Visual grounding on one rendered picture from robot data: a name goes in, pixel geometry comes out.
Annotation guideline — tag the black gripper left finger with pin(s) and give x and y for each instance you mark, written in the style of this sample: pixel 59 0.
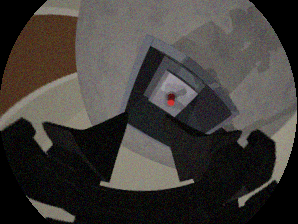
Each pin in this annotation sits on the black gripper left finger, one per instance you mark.
pixel 98 145

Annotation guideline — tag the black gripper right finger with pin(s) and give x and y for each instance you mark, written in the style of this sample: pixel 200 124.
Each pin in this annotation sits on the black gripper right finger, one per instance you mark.
pixel 192 148

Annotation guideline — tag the red peg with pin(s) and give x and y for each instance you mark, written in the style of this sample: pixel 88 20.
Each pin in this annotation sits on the red peg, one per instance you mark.
pixel 171 99

